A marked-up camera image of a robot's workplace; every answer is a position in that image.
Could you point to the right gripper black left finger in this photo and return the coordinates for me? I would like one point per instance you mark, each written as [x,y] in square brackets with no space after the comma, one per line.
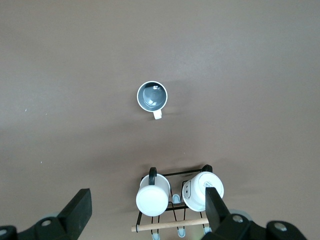
[75,212]

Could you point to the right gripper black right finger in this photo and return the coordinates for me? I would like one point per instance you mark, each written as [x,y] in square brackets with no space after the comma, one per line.
[217,215]

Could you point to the white mug grey inside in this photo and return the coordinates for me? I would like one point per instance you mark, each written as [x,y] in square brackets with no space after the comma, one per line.
[152,96]

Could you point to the white mug face print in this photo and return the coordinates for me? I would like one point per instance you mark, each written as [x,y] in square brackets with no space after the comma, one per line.
[197,190]

